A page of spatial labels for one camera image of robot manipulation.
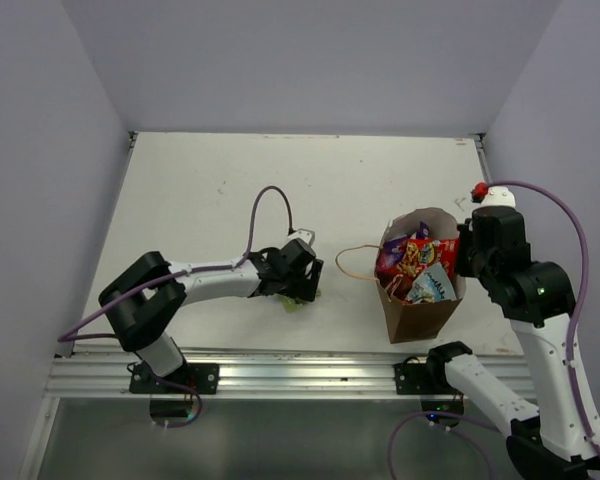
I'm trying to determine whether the green snack packet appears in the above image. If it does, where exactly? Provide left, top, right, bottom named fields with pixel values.
left=276, top=289, right=322, bottom=314

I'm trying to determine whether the pale blue snack packet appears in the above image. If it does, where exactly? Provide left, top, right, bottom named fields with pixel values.
left=406, top=263, right=457, bottom=304

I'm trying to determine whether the red mixed snack bag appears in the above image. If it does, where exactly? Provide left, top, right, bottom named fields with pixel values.
left=375, top=238, right=459, bottom=302

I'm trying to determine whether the purple snack bag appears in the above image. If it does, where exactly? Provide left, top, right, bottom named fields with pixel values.
left=381, top=221, right=430, bottom=267

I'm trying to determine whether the brown paper bag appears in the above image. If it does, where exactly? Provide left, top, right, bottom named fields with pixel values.
left=334, top=207, right=467, bottom=345

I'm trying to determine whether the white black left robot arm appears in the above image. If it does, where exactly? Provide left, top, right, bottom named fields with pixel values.
left=98, top=238, right=324, bottom=393

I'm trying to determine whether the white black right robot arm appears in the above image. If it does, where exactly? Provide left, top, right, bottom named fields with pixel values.
left=425, top=206, right=600, bottom=479

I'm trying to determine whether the aluminium table edge strip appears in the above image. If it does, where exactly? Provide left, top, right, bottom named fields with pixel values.
left=474, top=133, right=487, bottom=171

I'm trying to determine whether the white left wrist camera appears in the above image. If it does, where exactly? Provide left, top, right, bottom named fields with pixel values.
left=287, top=228, right=316, bottom=247

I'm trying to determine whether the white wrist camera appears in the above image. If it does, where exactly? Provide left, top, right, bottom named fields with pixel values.
left=471, top=182, right=516, bottom=208
left=287, top=228, right=316, bottom=247

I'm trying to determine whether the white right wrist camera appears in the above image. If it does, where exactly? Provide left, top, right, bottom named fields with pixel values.
left=471, top=182, right=516, bottom=208

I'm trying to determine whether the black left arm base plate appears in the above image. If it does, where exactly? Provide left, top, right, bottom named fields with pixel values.
left=126, top=362, right=220, bottom=395

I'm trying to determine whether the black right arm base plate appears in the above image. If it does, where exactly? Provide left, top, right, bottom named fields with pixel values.
left=392, top=356, right=439, bottom=395

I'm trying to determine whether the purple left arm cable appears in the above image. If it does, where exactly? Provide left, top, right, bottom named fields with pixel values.
left=57, top=185, right=295, bottom=344

